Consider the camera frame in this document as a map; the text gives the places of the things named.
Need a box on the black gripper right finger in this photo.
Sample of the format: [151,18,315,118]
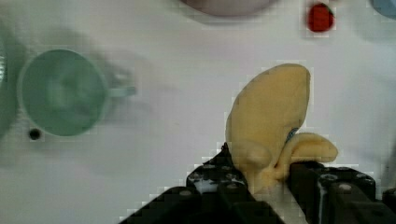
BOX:
[288,161,396,224]

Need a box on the grey round plate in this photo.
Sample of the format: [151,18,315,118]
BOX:
[180,0,277,17]

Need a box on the blue bowl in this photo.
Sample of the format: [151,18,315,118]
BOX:
[370,0,396,20]

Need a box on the yellow plush peeled banana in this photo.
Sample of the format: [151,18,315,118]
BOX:
[225,63,338,194]

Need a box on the small red strawberry toy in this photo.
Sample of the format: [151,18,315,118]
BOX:
[306,3,334,33]

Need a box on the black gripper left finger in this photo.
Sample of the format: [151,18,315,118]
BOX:
[119,145,285,224]

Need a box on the green oval colander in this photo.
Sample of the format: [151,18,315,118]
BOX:
[0,38,16,136]

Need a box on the green mug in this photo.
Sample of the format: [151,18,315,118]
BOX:
[17,49,136,137]

